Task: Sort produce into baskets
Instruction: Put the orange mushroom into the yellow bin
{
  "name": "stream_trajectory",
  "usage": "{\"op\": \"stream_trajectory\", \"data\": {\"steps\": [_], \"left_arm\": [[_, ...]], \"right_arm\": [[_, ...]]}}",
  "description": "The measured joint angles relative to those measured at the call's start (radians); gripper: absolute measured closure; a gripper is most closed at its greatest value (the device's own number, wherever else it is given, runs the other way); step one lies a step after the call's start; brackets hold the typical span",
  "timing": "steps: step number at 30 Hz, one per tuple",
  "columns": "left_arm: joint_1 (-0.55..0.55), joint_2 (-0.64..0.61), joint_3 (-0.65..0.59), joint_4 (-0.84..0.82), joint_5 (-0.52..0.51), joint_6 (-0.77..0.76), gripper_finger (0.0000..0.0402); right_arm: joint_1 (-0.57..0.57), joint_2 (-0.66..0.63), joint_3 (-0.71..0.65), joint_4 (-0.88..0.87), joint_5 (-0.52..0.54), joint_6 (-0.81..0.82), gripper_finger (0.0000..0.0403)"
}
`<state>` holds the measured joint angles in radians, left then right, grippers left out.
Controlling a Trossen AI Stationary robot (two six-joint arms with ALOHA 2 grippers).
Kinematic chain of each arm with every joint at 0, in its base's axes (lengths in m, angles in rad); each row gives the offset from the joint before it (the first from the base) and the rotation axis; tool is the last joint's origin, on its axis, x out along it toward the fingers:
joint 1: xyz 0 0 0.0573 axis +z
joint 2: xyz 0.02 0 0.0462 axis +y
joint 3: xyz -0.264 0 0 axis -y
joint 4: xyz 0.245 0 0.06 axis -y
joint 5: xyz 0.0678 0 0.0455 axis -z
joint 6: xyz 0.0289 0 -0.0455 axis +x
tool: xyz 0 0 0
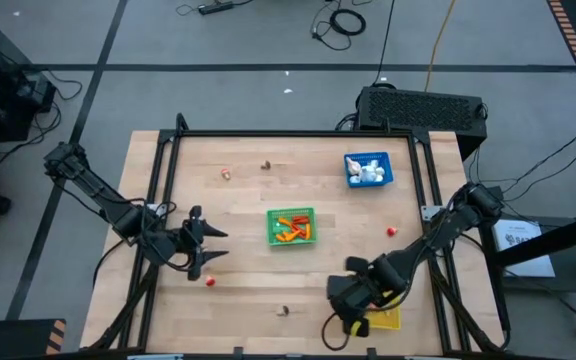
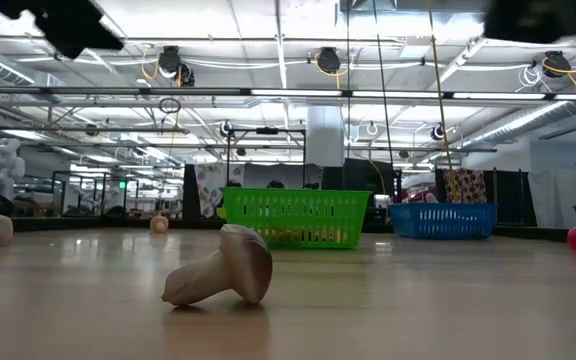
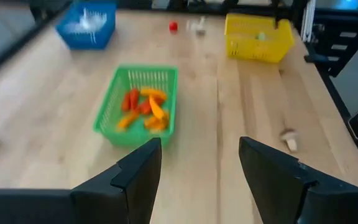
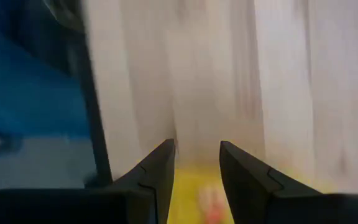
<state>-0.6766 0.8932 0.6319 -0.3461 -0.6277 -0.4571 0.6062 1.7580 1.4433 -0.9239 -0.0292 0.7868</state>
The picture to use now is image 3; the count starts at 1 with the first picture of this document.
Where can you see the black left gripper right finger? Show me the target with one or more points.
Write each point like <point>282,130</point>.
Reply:
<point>306,202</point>

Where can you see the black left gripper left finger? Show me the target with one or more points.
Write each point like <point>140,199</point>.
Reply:
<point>73,207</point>

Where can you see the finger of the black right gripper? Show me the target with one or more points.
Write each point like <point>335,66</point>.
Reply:
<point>278,14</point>

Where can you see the red chili pepper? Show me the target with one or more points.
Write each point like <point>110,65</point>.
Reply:
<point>134,99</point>
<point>125,101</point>
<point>145,107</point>

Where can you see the yellow orange chili pepper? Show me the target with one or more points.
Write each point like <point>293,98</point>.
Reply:
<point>153,92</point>

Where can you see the large white garlic bulb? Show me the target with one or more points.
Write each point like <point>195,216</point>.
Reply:
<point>89,20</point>

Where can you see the silver aluminium extrusion bar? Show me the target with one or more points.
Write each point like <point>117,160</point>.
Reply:
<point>309,18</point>

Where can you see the yellow plastic basket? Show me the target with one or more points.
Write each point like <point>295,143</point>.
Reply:
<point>250,49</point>

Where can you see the light brown cap mushroom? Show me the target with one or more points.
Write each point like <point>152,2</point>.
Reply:
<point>289,138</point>

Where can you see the beige mushroom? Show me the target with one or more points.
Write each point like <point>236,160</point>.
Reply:
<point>197,26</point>

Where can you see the green plastic basket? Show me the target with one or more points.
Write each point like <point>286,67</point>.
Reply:
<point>135,138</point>

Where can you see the small red tomato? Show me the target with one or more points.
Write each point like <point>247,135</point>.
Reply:
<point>173,26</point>

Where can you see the blue plastic basket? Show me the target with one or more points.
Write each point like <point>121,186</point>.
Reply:
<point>73,40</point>

